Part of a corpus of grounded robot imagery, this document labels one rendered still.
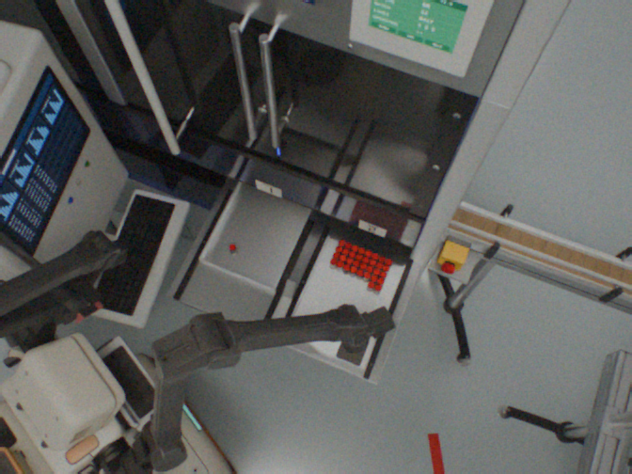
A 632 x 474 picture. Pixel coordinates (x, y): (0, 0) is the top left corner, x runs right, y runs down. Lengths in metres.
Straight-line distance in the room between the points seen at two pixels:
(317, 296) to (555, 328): 1.37
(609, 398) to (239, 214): 1.39
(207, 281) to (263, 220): 0.27
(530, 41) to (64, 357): 1.15
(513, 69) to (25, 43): 1.09
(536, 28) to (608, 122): 2.51
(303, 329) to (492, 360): 1.67
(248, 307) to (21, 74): 0.89
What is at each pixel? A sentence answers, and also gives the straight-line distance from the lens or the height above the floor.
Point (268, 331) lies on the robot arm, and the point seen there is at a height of 1.51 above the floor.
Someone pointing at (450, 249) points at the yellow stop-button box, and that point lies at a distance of 1.94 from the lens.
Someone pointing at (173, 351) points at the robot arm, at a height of 1.57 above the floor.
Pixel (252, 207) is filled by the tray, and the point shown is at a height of 0.88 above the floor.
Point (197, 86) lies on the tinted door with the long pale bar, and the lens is 1.67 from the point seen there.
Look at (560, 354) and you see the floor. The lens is 3.06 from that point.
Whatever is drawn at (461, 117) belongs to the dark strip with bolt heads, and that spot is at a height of 1.72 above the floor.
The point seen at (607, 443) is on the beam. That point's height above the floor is 0.55.
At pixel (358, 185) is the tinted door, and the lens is 1.74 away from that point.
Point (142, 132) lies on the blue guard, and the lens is 2.08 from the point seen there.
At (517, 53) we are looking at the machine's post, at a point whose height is 1.94.
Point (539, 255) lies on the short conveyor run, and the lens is 2.08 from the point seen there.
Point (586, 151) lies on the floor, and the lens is 3.46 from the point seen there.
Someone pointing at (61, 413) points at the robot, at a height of 1.38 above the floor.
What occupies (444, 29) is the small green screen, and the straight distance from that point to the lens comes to 1.12.
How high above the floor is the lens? 2.82
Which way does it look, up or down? 70 degrees down
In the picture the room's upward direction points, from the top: 1 degrees clockwise
